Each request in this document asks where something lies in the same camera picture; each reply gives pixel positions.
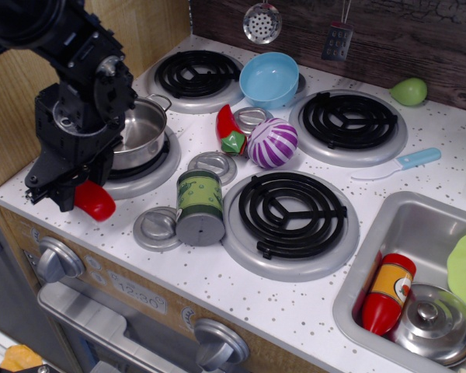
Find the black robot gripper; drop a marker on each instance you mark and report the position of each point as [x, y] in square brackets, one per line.
[68, 158]

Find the red and white toy sushi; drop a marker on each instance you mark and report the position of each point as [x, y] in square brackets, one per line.
[94, 201]

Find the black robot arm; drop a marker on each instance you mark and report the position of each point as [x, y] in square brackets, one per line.
[78, 119]

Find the small steel pan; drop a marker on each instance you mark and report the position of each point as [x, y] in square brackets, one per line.
[144, 132]

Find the front left black burner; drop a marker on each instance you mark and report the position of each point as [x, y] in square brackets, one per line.
[151, 178]

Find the black burner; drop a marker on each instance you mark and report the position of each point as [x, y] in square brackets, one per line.
[197, 82]
[289, 226]
[151, 178]
[348, 129]

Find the grey oven knob left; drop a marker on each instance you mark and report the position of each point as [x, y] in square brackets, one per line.
[58, 261]

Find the grey oven knob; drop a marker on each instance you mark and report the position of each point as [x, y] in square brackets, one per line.
[58, 261]
[220, 349]

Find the grey stove top knob lower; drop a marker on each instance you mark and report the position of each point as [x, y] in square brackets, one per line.
[155, 230]

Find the grey stove knob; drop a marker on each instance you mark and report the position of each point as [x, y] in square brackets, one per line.
[249, 118]
[155, 230]
[223, 165]

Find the green labelled toy can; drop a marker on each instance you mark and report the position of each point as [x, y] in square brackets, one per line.
[199, 208]

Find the grey stove top knob middle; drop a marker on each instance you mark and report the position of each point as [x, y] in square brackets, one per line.
[223, 165]

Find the back left black burner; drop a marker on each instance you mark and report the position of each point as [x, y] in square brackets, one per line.
[197, 82]

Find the red toy chili pepper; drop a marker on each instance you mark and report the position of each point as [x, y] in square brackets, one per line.
[232, 139]

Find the grey stove top knob upper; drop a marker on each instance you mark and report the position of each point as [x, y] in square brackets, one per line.
[249, 118]

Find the orange object bottom left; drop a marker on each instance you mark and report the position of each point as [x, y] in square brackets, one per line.
[20, 357]

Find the purple striped toy onion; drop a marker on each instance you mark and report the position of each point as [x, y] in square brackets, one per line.
[272, 143]

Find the grey oven knob right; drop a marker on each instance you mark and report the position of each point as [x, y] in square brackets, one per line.
[220, 349]

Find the front right black burner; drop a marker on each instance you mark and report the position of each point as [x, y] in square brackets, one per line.
[289, 226]

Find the light blue plastic bowl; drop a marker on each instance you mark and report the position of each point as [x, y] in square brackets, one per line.
[269, 80]

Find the hanging steel skimmer spoon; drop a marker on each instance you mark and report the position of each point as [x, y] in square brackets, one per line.
[262, 23]

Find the back right black burner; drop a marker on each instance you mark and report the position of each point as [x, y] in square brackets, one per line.
[348, 129]

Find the hanging steel slotted spatula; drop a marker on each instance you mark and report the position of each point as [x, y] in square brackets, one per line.
[339, 36]

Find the red toy ketchup bottle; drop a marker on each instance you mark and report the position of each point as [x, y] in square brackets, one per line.
[383, 304]

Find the green toy pear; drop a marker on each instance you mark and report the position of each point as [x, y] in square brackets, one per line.
[409, 92]

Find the steel toy sink basin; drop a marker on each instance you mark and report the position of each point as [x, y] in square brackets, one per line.
[421, 228]

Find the steel pot lid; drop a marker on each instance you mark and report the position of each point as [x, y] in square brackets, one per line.
[432, 325]

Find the grey oven door handle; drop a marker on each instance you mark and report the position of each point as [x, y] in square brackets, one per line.
[104, 330]

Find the toy knife blue handle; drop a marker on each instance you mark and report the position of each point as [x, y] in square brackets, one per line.
[398, 164]

